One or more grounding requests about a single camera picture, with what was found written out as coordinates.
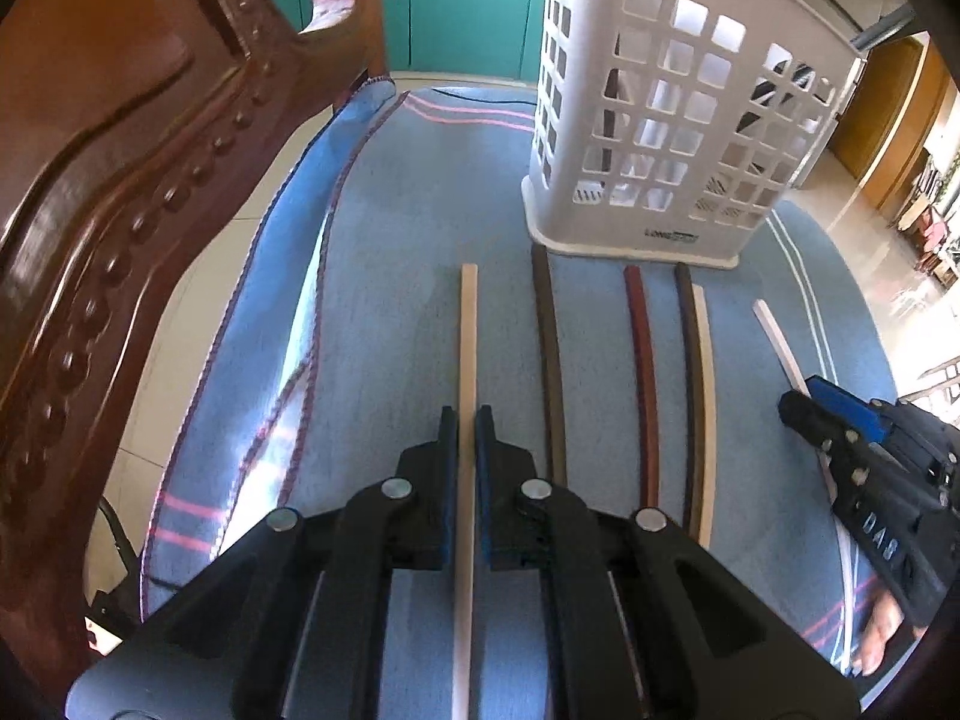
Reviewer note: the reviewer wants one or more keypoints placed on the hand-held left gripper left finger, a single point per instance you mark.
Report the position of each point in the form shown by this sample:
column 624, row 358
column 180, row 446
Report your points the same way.
column 448, row 491

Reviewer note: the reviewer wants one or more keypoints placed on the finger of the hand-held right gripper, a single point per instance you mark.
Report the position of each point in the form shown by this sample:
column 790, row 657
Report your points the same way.
column 810, row 416
column 847, row 405

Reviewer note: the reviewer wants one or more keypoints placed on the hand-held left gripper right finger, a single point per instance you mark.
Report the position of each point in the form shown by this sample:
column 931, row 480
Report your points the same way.
column 486, row 491

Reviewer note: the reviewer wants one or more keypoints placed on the pale white chopstick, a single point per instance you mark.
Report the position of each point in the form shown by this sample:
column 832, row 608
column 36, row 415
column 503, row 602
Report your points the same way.
column 776, row 341

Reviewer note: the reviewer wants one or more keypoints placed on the light wood chopstick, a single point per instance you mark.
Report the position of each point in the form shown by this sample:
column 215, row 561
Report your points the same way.
column 469, row 330
column 705, row 390

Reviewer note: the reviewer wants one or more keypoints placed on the dark brown chopstick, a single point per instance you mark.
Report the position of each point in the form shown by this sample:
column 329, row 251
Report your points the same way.
column 686, row 360
column 547, row 330

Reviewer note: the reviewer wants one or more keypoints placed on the reddish brown chopstick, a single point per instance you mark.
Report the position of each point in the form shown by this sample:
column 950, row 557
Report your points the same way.
column 643, row 360

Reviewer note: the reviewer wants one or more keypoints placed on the white plastic slotted basket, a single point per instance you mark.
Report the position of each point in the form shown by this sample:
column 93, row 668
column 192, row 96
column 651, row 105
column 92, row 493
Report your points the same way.
column 645, row 30

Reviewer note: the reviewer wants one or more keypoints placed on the person's bare foot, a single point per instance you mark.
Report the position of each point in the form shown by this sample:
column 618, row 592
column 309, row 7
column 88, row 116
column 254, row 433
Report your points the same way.
column 881, row 630

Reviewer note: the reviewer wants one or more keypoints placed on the brown wooden room door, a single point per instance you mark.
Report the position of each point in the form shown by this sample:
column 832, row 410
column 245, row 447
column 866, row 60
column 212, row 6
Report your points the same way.
column 892, row 120

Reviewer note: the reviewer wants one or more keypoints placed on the blue striped cloth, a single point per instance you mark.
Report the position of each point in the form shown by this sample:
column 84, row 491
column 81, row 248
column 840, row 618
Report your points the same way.
column 405, row 195

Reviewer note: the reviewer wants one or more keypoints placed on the carved brown wooden chair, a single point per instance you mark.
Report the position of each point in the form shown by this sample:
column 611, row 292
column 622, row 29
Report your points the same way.
column 112, row 202

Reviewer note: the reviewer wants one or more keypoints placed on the teal base cabinets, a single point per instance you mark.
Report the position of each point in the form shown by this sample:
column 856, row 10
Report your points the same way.
column 465, row 7

